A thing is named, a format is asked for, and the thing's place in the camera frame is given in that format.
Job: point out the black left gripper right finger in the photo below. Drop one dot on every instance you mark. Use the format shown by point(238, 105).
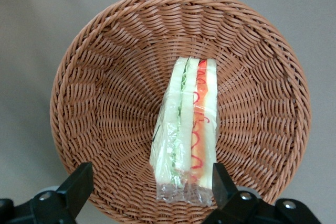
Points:
point(231, 200)

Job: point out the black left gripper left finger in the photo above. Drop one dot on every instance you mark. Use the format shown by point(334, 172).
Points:
point(65, 197)

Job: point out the triangle sandwich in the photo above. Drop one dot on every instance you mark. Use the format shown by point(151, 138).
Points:
point(189, 119)

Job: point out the large brown wicker basket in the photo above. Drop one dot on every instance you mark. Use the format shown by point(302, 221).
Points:
point(118, 90)

